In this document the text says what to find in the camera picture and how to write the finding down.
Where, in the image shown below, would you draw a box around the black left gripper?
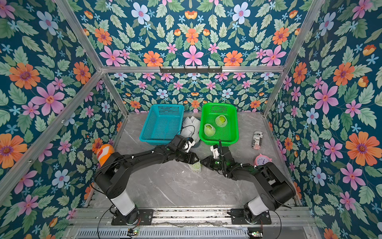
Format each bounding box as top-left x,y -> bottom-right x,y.
173,150 -> 201,165

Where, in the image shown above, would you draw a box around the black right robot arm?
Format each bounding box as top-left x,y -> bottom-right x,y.
201,143 -> 296,224

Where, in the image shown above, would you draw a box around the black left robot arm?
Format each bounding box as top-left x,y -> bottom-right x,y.
95,134 -> 200,218

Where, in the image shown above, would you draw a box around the grey bin of nets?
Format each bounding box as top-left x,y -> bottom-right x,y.
192,141 -> 201,148

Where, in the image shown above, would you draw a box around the pile of white foam nets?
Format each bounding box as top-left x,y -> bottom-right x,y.
180,116 -> 201,144

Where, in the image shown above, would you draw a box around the bright green plastic basket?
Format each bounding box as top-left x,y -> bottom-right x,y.
199,103 -> 239,146

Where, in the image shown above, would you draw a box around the striped drink can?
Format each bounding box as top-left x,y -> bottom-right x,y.
251,130 -> 263,150

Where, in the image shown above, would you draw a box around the teal plastic basket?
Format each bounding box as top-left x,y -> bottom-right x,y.
139,104 -> 185,145

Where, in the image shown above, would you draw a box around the pink alarm clock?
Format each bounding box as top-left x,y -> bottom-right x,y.
254,154 -> 272,166

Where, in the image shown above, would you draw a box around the orange clownfish toy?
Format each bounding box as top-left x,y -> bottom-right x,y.
96,144 -> 115,166

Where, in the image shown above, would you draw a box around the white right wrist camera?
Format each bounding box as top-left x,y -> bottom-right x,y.
210,144 -> 219,159

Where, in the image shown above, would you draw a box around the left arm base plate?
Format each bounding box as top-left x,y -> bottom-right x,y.
111,208 -> 154,226

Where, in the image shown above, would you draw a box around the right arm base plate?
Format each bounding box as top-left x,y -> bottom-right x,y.
227,208 -> 272,226

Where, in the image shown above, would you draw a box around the black hook rail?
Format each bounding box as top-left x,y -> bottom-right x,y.
159,66 -> 223,74

